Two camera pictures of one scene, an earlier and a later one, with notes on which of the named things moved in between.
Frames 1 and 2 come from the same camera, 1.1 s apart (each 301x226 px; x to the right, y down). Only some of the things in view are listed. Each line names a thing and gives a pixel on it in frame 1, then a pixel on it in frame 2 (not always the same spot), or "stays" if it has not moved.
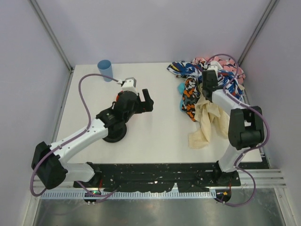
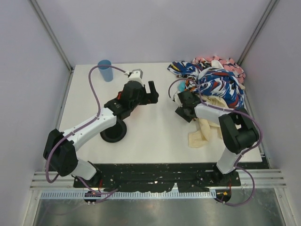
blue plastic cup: [105, 67] stays
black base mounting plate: [159, 177] stays
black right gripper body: [207, 93] → [182, 110]
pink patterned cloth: [226, 65] stays
